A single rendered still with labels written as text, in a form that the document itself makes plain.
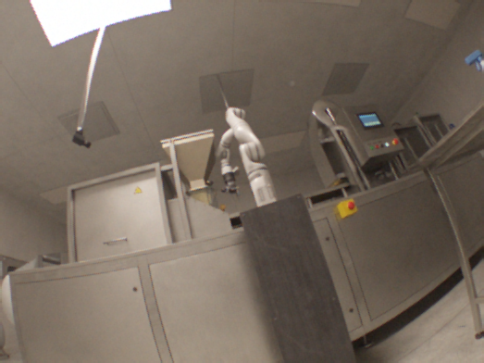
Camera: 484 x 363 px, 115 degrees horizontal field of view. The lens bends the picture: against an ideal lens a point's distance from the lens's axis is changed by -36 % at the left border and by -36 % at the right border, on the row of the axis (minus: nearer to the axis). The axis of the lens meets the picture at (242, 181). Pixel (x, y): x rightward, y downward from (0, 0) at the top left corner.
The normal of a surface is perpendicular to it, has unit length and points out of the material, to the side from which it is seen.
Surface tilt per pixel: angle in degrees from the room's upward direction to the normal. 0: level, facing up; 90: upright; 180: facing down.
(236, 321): 90
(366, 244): 90
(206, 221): 90
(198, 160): 114
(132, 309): 90
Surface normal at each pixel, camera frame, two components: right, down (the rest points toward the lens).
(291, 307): -0.13, -0.37
